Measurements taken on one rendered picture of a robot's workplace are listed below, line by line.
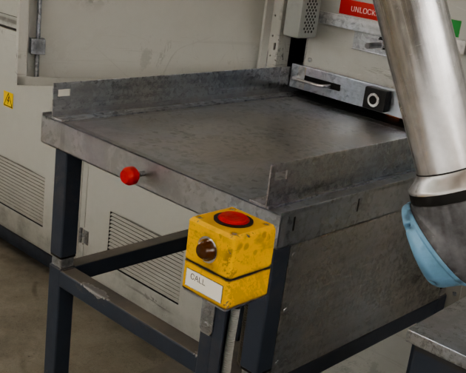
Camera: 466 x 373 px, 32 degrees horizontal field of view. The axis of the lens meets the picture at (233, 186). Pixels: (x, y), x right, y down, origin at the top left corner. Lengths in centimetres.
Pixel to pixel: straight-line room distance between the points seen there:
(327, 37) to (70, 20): 61
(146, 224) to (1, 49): 91
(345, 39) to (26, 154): 137
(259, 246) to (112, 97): 77
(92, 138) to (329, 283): 50
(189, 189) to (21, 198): 174
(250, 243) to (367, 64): 104
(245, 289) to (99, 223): 168
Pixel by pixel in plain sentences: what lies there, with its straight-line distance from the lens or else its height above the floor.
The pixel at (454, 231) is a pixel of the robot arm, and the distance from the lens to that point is 103.
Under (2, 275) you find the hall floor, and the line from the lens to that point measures 293.
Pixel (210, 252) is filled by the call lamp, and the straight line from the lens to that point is 99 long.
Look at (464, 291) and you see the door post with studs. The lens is 187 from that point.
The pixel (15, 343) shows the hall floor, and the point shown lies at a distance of 252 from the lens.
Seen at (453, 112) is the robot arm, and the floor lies 107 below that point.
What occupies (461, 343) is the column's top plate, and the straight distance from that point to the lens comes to 116.
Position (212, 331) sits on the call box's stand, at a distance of 106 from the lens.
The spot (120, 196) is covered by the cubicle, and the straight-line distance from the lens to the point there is 256.
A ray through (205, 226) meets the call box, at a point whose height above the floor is 90.
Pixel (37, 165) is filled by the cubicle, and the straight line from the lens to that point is 291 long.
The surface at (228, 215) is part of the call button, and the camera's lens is 101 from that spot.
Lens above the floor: 126
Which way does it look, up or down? 18 degrees down
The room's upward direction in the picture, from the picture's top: 7 degrees clockwise
